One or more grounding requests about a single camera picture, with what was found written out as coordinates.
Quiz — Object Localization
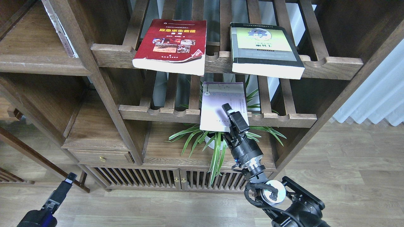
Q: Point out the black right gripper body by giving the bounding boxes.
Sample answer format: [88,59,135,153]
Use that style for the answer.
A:
[224,111,264,169]

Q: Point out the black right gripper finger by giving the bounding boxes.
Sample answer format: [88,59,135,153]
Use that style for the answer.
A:
[222,103,234,126]

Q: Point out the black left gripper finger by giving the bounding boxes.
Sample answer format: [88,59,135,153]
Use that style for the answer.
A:
[50,172,77,209]

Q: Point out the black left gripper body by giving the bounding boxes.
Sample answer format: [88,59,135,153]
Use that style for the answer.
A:
[17,202,59,227]

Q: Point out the pale purple book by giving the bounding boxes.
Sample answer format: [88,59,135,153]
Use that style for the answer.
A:
[199,82,248,132]

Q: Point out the green and black book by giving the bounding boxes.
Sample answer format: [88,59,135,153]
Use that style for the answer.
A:
[230,22,305,79]

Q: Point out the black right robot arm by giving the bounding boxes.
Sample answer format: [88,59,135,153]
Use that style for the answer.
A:
[222,103,328,227]

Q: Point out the white plant pot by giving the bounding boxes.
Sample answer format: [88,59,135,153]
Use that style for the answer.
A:
[205,133,227,150]

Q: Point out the brass drawer knob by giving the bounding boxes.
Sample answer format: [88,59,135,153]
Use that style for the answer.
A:
[99,156,106,163]

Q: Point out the red cover book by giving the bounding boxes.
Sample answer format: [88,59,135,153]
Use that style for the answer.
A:
[132,19,207,76]

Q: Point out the dark wooden bookshelf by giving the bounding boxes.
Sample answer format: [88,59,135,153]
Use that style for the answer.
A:
[1,0,403,191]

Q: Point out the white curtain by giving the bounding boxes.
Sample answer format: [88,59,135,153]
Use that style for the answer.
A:
[332,41,404,126]

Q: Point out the worn white standing book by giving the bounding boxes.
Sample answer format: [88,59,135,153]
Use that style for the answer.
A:
[42,0,79,58]

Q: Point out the wooden chair frame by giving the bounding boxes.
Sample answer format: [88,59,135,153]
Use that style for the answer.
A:
[0,95,91,193]

